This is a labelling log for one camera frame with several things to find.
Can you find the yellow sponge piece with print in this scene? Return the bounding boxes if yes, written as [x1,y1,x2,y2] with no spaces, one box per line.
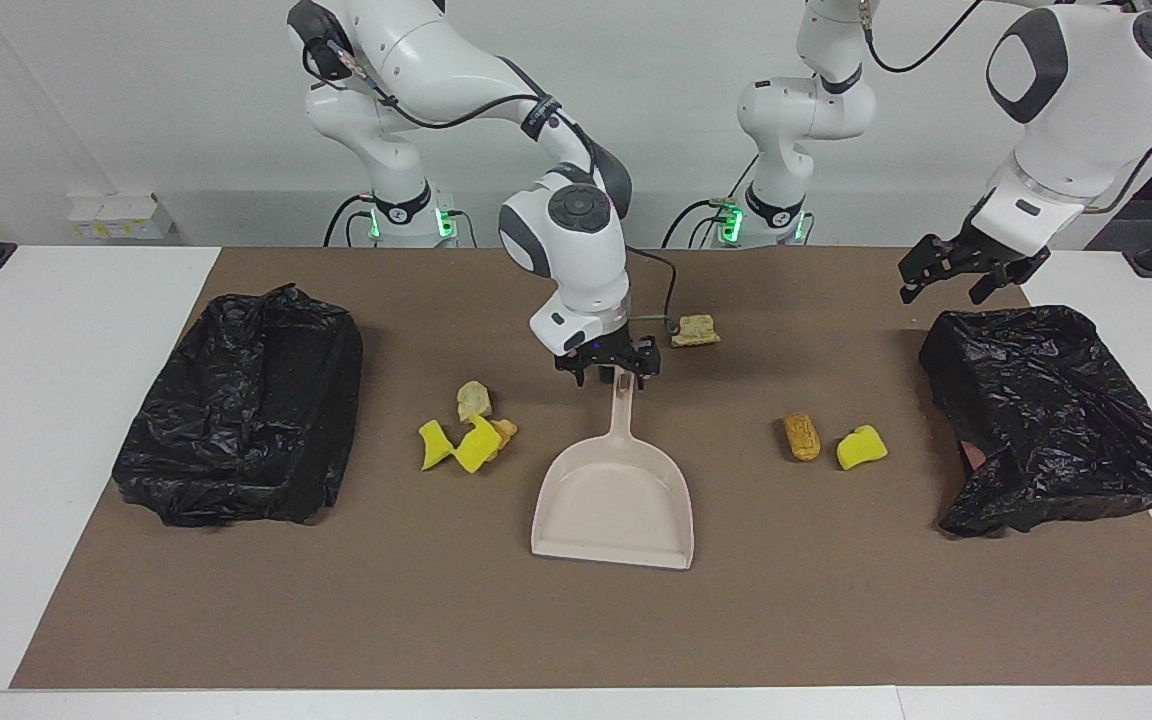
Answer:
[452,414,504,475]

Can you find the black left base cable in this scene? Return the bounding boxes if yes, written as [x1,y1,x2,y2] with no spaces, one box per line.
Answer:
[663,197,737,249]

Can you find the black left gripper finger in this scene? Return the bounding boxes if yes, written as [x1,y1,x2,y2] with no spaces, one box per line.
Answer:
[898,236,949,304]
[968,262,1019,307]

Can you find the brown bread roll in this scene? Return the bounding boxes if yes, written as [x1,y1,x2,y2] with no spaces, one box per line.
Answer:
[783,413,823,463]

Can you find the beige plastic dustpan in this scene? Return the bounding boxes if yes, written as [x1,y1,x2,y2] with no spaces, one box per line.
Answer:
[530,365,696,572]

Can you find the black right base cable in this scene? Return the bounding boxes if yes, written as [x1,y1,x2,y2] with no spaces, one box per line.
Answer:
[323,193,377,248]

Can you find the black base cable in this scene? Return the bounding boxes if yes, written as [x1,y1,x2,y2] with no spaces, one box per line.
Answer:
[323,193,377,248]
[663,197,737,249]

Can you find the brown table mat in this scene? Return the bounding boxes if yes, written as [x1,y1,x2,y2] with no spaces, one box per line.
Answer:
[11,246,1152,691]

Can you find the black bagged bin pink spot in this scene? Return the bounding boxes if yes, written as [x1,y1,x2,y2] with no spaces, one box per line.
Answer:
[918,305,1152,539]

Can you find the yellow sponge chunk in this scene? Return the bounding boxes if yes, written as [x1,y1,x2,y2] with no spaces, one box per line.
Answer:
[836,425,889,472]

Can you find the black bag-lined trash bin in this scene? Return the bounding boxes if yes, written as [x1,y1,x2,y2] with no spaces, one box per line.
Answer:
[112,283,365,529]

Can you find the small curved yellow sponge piece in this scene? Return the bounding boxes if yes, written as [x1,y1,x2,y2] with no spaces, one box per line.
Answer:
[418,419,455,472]

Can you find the white wall socket box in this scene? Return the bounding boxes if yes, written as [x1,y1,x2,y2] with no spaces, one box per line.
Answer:
[68,193,178,241]

